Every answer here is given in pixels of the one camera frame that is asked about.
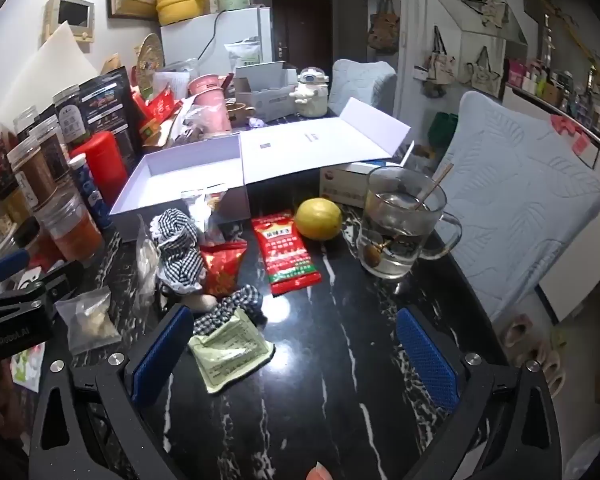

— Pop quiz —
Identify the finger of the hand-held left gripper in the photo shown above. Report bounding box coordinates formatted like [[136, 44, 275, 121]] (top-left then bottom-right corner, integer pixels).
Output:
[[2, 259, 86, 306], [0, 249, 31, 293]]

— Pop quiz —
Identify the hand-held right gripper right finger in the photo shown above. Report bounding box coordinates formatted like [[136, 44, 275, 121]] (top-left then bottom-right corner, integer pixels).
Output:
[[395, 305, 563, 480]]

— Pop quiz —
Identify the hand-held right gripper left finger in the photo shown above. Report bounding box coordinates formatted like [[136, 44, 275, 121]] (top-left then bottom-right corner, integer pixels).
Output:
[[28, 304, 196, 480]]

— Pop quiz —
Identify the clear packet of beige bits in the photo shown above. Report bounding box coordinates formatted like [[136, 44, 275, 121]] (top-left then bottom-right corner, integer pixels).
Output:
[[55, 287, 122, 356]]

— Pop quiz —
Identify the beige plush item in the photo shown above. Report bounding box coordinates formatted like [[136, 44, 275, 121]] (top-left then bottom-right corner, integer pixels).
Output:
[[185, 290, 217, 315]]

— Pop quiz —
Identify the pale green sachet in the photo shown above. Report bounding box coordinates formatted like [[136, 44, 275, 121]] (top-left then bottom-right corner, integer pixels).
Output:
[[187, 308, 275, 394]]

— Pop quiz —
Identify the black white checked cloth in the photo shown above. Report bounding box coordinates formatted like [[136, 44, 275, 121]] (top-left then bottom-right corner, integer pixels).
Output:
[[192, 284, 263, 336], [150, 208, 204, 293]]

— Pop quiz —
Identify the clear bag of white pieces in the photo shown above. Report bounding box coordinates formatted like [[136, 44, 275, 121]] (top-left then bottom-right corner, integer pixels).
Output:
[[132, 215, 161, 321]]

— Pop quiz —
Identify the small red gold snack packet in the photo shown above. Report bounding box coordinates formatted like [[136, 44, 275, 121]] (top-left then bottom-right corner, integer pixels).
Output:
[[200, 240, 248, 297]]

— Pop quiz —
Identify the silver clear snack packet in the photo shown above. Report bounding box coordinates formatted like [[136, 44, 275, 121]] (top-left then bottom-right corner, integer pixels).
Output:
[[180, 183, 231, 246]]

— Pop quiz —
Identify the long red snack packet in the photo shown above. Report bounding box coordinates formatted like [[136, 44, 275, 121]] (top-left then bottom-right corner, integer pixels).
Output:
[[251, 214, 322, 297]]

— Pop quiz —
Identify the lavender gift box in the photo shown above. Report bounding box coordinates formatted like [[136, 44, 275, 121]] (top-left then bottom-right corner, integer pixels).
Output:
[[109, 97, 413, 231]]

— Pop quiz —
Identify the green white paper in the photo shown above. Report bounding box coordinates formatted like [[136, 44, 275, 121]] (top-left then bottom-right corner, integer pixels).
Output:
[[10, 342, 46, 391]]

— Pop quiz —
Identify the jar of brown powder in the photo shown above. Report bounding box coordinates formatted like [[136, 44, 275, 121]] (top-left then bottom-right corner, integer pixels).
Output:
[[7, 145, 56, 211]]

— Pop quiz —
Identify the blue tablet tube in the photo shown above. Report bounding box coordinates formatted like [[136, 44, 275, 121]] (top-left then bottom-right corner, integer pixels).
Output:
[[69, 154, 113, 231]]

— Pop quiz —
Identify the pink plush slipper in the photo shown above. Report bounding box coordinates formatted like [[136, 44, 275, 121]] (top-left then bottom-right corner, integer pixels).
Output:
[[500, 314, 533, 356], [535, 345, 566, 396]]

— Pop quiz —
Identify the red canister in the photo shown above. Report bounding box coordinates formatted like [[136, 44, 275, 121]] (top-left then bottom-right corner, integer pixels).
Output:
[[70, 131, 129, 207]]

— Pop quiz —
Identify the jar of dark food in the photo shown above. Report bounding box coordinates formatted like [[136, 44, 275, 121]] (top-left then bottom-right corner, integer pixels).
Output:
[[29, 121, 73, 183]]

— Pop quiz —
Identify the glass mug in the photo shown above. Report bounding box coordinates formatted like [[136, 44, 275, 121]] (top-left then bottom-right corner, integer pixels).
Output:
[[356, 165, 463, 280]]

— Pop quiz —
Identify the clear jar with silver lid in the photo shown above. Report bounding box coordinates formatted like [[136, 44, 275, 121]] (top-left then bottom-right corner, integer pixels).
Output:
[[14, 106, 41, 141]]

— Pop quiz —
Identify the green yellow packet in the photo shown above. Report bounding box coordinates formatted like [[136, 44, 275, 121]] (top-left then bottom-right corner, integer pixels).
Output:
[[140, 120, 163, 146]]

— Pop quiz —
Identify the thin stirring stick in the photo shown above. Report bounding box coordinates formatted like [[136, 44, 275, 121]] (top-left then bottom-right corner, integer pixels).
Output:
[[414, 162, 454, 211]]

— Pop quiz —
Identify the yellow lemon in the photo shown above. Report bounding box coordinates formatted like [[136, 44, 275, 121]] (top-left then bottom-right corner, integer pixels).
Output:
[[294, 198, 342, 241]]

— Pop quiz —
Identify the black snack bag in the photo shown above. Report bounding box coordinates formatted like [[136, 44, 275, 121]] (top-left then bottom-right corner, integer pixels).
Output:
[[77, 66, 143, 166]]

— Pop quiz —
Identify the large light blue quilted chair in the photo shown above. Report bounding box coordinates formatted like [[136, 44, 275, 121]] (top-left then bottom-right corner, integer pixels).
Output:
[[432, 91, 600, 321]]

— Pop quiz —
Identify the white medicine carton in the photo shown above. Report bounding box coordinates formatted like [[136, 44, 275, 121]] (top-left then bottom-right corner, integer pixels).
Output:
[[319, 162, 381, 206]]

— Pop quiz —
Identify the blue white flat box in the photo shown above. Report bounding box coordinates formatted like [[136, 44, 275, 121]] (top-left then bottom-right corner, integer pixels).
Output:
[[350, 140, 416, 173]]

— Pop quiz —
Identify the white foam board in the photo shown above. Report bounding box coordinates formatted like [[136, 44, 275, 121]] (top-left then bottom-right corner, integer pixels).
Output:
[[0, 21, 101, 126]]

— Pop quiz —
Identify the crumpled clear plastic bag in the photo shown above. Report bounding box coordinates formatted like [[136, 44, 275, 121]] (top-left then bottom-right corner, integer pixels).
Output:
[[172, 102, 216, 143]]

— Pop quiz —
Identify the white paper sheet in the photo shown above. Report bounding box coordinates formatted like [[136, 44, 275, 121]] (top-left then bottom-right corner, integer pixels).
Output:
[[152, 70, 191, 101]]

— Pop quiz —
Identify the pink cup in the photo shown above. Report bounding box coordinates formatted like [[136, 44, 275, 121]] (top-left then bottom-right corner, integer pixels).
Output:
[[187, 74, 232, 136]]

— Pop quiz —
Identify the green bag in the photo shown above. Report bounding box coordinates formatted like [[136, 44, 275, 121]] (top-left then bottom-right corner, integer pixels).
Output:
[[427, 111, 458, 148]]

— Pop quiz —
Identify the woven round fan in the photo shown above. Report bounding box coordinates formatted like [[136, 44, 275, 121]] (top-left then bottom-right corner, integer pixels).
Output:
[[132, 33, 166, 92]]

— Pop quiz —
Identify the brown mug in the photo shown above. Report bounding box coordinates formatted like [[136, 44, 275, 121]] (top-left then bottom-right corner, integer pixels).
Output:
[[227, 102, 256, 128]]

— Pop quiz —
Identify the pink cloth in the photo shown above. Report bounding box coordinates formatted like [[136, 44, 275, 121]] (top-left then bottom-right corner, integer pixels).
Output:
[[550, 114, 591, 153]]

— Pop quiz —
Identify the open white cardboard box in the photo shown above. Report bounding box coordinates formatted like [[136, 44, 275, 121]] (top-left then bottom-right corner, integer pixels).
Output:
[[234, 61, 301, 122]]

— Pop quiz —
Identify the small light blue quilted chair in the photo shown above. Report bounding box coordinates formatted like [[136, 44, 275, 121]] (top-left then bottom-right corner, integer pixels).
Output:
[[327, 59, 397, 118]]

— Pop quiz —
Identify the canvas tote bag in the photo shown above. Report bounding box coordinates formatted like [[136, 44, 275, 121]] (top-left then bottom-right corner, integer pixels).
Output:
[[426, 25, 458, 83], [467, 47, 503, 96]]

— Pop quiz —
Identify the green white pouch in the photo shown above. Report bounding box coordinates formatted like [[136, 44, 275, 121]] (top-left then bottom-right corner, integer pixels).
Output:
[[224, 37, 261, 68]]

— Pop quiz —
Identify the yellow pot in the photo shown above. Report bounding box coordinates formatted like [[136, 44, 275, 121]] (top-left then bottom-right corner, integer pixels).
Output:
[[155, 0, 226, 26]]

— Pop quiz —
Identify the row of bottles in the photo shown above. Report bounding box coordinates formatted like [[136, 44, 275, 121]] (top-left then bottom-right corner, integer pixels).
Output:
[[505, 55, 600, 136]]

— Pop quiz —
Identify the white refrigerator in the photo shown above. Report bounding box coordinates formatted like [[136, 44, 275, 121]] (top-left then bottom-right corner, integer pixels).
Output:
[[160, 6, 273, 81]]

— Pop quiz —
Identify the brown tote bag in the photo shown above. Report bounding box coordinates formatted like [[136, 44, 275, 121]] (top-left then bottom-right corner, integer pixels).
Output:
[[367, 0, 401, 53]]

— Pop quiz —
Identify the dark wooden door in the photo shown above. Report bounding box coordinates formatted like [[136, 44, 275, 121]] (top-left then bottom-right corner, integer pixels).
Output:
[[271, 0, 333, 66]]

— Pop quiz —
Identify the white house-shaped cabinet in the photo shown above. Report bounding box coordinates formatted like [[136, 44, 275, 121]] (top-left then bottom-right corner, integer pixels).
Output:
[[414, 0, 530, 106]]

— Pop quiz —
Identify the wall intercom panel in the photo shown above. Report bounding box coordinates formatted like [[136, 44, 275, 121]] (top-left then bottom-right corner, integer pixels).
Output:
[[44, 0, 95, 53]]

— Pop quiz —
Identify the black kettle cord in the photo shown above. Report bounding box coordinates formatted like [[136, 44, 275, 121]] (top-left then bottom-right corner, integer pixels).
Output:
[[196, 10, 226, 63]]

